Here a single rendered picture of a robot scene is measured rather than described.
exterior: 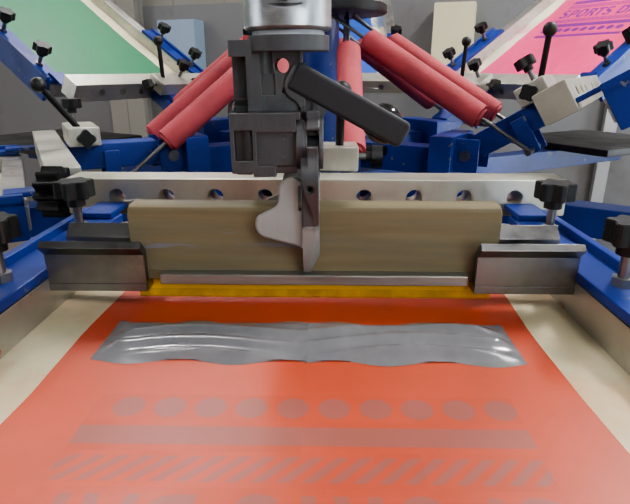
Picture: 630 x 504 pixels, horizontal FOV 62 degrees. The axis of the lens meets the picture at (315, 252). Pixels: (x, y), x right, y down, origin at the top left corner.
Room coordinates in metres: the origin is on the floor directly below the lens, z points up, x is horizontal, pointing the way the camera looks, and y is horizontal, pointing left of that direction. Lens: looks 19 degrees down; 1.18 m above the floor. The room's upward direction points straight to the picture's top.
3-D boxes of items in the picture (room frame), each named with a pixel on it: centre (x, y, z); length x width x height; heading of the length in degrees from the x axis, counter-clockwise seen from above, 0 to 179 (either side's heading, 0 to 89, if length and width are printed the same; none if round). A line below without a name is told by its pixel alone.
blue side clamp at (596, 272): (0.51, -0.27, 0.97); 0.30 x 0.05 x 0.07; 179
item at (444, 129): (1.33, -0.01, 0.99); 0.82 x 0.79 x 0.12; 179
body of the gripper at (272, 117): (0.49, 0.03, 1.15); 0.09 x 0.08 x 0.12; 89
